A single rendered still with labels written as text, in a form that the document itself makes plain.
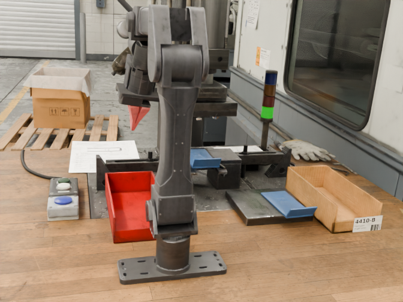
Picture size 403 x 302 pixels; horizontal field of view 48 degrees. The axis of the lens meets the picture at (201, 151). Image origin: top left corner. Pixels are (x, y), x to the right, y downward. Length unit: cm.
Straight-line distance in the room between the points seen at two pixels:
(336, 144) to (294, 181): 58
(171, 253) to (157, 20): 40
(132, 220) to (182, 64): 43
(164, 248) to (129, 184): 38
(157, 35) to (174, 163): 22
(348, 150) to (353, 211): 53
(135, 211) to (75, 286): 30
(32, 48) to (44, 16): 71
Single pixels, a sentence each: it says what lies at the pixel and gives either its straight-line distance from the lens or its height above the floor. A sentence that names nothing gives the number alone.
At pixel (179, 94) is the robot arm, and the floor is 124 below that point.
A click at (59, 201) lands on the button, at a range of 107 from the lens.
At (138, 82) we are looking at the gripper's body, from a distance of 101.
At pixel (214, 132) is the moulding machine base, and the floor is 17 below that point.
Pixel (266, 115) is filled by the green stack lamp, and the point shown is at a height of 106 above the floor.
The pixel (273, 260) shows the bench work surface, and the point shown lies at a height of 90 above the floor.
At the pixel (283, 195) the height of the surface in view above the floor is 92.
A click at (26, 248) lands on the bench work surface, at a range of 97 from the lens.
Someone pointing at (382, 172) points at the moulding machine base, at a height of 91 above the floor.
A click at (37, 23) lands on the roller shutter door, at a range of 1038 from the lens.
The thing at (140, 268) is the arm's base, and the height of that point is 91.
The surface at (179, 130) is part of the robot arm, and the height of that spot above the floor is 117.
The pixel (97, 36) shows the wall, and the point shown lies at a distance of 1036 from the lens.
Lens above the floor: 138
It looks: 18 degrees down
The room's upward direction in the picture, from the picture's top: 4 degrees clockwise
